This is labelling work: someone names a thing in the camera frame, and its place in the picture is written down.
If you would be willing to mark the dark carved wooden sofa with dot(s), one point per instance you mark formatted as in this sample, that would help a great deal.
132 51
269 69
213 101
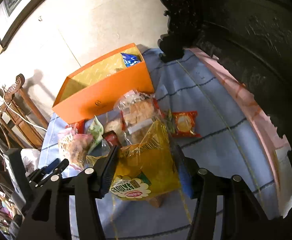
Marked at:
252 39

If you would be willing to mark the brown carved wooden stand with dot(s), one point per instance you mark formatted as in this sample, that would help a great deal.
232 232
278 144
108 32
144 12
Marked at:
9 106

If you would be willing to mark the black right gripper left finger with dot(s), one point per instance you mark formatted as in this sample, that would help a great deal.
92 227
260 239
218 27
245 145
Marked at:
49 215

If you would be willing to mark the dark red chocolate wafer bar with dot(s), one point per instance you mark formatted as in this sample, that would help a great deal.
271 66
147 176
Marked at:
110 139

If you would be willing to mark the orange cardboard box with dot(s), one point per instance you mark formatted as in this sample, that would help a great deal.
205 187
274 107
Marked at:
95 88

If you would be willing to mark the blue cookie snack bag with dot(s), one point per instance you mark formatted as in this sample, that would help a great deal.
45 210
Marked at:
130 59

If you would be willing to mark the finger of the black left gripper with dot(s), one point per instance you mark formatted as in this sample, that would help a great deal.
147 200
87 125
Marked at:
41 175

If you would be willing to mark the clear bag of pastries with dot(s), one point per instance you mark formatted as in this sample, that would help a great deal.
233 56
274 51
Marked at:
139 111

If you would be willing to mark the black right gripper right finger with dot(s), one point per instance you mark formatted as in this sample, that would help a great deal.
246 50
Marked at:
241 213

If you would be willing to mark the pink clear snack bag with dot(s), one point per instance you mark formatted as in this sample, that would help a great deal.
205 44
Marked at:
74 147

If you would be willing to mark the red orange snack packet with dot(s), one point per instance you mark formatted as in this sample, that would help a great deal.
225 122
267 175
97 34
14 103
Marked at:
184 124

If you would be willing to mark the green white snack packet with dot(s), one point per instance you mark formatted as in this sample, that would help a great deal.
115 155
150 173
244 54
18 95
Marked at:
96 130

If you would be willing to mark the yellow transparent snack bag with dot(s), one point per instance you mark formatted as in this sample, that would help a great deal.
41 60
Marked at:
146 170

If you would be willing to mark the pink cushion border cloth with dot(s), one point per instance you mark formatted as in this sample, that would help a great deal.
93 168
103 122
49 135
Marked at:
275 147

